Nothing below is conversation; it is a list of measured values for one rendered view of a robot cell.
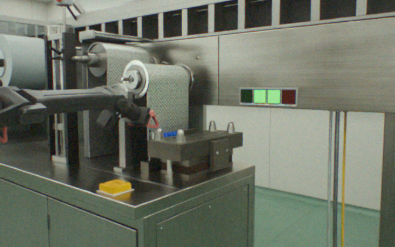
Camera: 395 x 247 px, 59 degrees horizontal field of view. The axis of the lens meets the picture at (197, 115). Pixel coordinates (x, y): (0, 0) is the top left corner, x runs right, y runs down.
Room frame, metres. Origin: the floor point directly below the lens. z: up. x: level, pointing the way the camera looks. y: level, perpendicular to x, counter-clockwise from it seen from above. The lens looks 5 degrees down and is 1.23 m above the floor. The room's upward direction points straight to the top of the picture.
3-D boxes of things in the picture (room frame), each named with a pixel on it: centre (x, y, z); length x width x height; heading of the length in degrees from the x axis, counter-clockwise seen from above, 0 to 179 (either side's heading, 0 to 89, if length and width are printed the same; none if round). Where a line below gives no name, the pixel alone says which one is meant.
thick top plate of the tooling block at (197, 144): (1.37, -0.01, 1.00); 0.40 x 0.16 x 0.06; 141
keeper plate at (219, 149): (1.33, -0.09, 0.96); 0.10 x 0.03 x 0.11; 141
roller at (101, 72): (1.62, 0.35, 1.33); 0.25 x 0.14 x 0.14; 141
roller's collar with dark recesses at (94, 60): (1.50, 0.45, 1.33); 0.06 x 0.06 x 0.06; 51
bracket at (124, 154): (1.35, 0.29, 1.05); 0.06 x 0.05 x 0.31; 141
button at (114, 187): (1.08, 0.26, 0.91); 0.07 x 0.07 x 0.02; 51
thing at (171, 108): (1.41, 0.11, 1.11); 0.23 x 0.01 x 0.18; 141
